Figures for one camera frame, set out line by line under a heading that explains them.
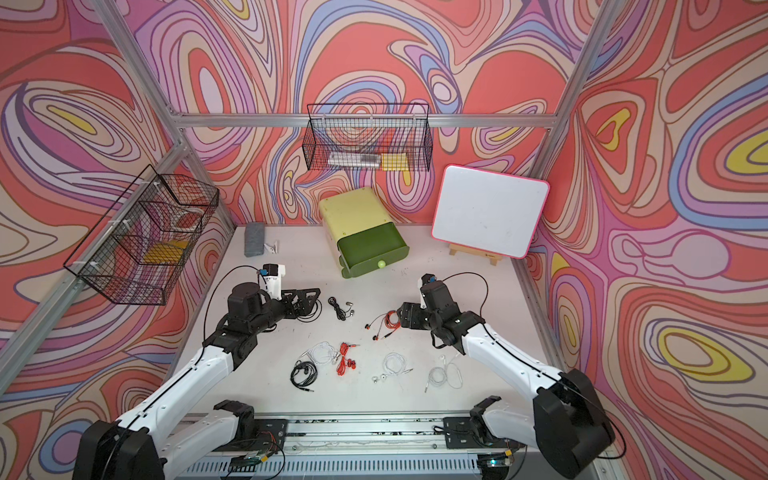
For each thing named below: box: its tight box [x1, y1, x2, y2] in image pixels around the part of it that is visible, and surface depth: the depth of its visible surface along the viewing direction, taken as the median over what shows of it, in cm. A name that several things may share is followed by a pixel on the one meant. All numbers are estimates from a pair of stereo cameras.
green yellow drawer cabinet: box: [319, 186, 410, 279], surface depth 93 cm
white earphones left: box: [301, 341, 340, 365], surface depth 89 cm
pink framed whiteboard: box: [431, 164, 550, 259], surface depth 104 cm
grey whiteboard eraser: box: [244, 222, 265, 257], surface depth 114 cm
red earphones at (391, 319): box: [365, 310, 401, 341], surface depth 95 cm
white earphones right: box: [424, 353, 463, 393], surface depth 84 cm
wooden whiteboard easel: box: [449, 243, 502, 266], surface depth 109 cm
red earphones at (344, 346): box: [336, 342, 360, 377], surface depth 88 cm
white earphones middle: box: [372, 352, 414, 384], surface depth 86 cm
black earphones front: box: [290, 359, 318, 392], surface depth 84 cm
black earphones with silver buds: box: [328, 296, 355, 321], surface depth 97 cm
